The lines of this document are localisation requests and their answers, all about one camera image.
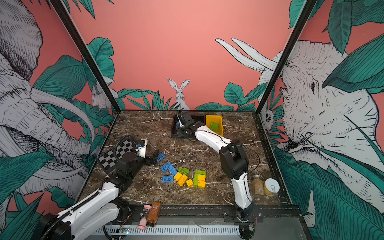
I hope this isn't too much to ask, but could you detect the green lego brick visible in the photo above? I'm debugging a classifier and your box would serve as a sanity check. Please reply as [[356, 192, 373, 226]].
[[195, 170, 207, 176], [179, 167, 190, 176], [194, 174, 199, 187], [209, 122, 219, 129], [211, 124, 220, 133]]

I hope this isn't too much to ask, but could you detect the blue lego brick diagonal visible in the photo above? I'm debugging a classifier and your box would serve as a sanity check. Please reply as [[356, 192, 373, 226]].
[[168, 165, 178, 176]]

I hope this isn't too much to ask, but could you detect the blue lego brick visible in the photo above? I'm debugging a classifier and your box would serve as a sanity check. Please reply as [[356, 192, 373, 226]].
[[162, 176, 174, 183], [157, 153, 166, 162]]

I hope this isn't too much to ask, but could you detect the brown bottle on rail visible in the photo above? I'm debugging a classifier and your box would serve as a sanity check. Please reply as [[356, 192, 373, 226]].
[[147, 202, 162, 227]]

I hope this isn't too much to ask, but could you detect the black bin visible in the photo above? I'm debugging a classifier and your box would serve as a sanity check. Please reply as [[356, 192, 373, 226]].
[[171, 115, 189, 139], [191, 115, 206, 125]]

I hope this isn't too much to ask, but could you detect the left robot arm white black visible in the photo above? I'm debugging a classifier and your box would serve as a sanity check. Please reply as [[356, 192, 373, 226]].
[[32, 151, 159, 240]]

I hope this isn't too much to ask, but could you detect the glass spice jar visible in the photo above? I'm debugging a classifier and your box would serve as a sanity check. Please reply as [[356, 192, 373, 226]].
[[252, 175, 264, 196]]

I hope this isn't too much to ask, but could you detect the checkerboard calibration board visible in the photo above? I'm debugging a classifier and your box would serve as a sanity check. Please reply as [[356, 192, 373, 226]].
[[98, 140, 135, 174]]

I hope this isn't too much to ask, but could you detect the yellow lego brick small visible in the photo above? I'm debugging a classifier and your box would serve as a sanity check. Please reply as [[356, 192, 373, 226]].
[[186, 179, 194, 188], [175, 172, 183, 182]]

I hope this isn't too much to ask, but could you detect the yellow storage bin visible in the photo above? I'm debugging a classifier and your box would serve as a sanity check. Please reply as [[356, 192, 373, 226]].
[[205, 115, 224, 137]]

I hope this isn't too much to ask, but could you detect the blue lego brick front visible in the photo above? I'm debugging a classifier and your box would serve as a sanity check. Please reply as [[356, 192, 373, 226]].
[[162, 176, 174, 183]]

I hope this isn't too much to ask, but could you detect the yellow lego brick small front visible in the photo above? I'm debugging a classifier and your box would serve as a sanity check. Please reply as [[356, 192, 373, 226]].
[[186, 179, 194, 188]]

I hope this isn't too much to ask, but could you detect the blue lego brick angled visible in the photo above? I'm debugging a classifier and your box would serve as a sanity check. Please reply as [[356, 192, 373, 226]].
[[161, 162, 171, 172]]

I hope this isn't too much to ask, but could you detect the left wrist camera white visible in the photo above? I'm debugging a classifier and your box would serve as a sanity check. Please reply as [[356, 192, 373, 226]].
[[137, 140, 148, 158]]

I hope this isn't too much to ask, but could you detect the yellow lego brick long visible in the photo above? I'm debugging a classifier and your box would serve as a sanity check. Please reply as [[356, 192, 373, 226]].
[[177, 175, 188, 187]]

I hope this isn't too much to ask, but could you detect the white vent strip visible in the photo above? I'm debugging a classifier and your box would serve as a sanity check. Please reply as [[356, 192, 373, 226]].
[[106, 225, 240, 236]]

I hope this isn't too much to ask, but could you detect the black front rail frame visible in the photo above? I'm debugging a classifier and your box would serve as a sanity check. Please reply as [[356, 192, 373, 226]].
[[56, 203, 313, 240]]

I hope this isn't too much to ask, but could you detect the pink bottle on rail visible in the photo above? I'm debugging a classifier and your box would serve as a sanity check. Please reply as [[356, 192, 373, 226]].
[[137, 205, 152, 231]]

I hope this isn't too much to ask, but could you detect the white lid yellow can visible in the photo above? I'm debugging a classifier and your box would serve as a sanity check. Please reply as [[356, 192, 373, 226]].
[[264, 178, 280, 196]]

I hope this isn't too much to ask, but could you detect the yellow lego brick small left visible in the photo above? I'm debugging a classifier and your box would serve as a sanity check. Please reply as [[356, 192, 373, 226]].
[[175, 172, 183, 182]]

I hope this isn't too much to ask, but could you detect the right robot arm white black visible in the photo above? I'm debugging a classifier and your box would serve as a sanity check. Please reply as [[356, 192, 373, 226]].
[[176, 122, 253, 211]]

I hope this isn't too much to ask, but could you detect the green lego brick flat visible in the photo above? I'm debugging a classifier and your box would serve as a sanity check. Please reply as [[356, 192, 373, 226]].
[[195, 170, 207, 176]]

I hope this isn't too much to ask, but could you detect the green lego brick standing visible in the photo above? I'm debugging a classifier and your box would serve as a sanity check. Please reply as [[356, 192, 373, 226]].
[[194, 174, 199, 187]]

